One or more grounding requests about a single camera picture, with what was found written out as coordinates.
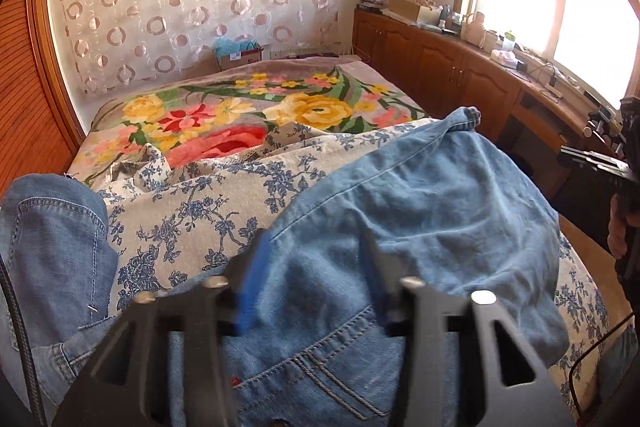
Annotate beige thermos jug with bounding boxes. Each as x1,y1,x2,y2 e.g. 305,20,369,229
460,12,487,46

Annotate long wooden cabinet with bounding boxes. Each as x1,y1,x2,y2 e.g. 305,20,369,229
351,7,623,202

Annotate person's right forearm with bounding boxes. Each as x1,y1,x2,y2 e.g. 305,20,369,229
624,207,640,295

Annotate right hand-held gripper cable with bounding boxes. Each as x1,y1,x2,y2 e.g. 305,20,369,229
570,312,640,415

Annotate box with teal cloth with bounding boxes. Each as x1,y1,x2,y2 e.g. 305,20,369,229
215,38,264,71

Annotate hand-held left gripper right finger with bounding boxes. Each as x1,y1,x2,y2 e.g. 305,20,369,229
360,229,576,427

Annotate cardboard box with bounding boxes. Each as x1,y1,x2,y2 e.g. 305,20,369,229
387,0,442,26

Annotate colourful floral blanket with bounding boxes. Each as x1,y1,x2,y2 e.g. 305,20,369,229
67,57,430,186

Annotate person's right hand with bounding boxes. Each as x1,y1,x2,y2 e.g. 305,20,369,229
606,197,631,259

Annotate person's worn blue jeans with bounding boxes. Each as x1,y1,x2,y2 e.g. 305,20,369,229
597,327,640,403

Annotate white blue floral bedsheet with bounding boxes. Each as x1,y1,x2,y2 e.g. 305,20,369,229
94,117,612,408

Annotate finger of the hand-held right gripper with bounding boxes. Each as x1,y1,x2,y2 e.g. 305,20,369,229
582,107,624,145
559,145,637,182

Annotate light blue denim pants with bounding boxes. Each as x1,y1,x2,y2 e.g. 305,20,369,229
165,106,571,427

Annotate blue jeans with stitched pocket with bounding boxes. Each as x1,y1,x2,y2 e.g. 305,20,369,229
0,173,171,413

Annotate white tissue pack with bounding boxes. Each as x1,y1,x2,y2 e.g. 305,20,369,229
492,49,522,68

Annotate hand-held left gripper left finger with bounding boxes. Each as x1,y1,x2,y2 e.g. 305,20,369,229
52,227,273,427

